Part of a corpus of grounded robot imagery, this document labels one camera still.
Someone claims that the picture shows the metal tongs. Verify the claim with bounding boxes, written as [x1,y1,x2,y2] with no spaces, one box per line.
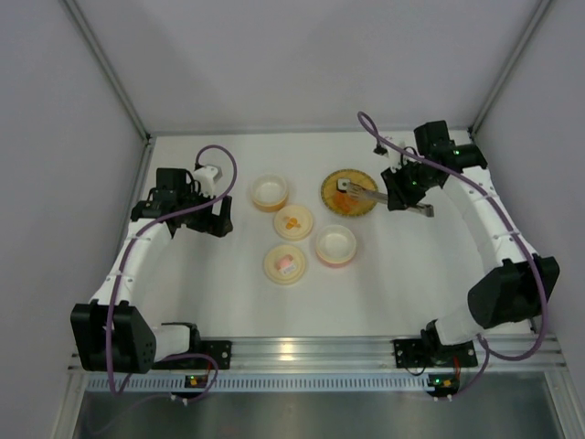
[346,183,434,218]

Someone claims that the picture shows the sushi roll piece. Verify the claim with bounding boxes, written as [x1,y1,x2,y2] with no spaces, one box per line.
[336,178,351,193]

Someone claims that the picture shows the fried food piece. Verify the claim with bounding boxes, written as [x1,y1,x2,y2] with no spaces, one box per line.
[333,193,360,214]

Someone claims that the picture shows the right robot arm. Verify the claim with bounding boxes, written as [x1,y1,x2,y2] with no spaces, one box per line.
[381,121,559,346]

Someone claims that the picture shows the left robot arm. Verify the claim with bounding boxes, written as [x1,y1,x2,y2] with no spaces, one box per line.
[70,165,233,374]

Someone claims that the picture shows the orange lunch bowl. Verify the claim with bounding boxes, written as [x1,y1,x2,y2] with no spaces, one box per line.
[250,174,289,212]

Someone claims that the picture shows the pink lunch bowl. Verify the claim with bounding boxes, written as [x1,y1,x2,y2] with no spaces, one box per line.
[315,224,357,268]

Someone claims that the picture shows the round bamboo tray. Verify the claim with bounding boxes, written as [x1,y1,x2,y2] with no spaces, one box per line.
[320,168,378,218]

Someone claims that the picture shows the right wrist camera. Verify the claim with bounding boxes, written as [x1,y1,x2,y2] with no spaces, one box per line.
[373,137,408,167]

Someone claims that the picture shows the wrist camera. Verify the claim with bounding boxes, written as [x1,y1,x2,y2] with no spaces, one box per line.
[192,164,222,197]
[373,137,408,167]

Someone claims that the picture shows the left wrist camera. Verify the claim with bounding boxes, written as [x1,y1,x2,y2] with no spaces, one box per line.
[192,164,222,197]

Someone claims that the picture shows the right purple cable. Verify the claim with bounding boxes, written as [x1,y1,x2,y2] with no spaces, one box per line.
[356,111,549,403]

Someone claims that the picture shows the purple cable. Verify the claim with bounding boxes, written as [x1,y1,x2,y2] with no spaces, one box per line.
[356,111,549,403]
[103,144,239,398]

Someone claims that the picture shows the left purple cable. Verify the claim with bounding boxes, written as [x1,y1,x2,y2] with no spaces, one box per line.
[103,144,239,398]

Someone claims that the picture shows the cream lid orange handle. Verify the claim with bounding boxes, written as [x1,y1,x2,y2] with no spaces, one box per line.
[273,205,314,241]

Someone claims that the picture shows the cream lid pink handle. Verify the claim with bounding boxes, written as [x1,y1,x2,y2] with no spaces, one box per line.
[263,244,307,285]

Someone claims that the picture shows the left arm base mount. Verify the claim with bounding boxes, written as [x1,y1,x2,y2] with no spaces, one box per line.
[153,339,232,370]

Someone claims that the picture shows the slotted cable duct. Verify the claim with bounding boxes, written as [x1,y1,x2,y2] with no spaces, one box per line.
[84,372,435,394]

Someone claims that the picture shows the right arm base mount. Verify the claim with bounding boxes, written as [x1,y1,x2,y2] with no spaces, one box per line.
[392,321,478,370]

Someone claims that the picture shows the aluminium front rail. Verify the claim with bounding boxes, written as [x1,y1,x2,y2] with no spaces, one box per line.
[144,335,566,374]

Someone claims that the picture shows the right aluminium frame post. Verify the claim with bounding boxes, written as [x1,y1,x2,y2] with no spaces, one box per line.
[467,0,556,139]

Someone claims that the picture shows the aluminium frame post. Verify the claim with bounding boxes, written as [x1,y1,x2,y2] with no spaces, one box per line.
[59,0,151,144]
[467,0,556,139]

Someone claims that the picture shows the left aluminium frame post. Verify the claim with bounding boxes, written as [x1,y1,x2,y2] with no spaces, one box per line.
[59,0,151,144]

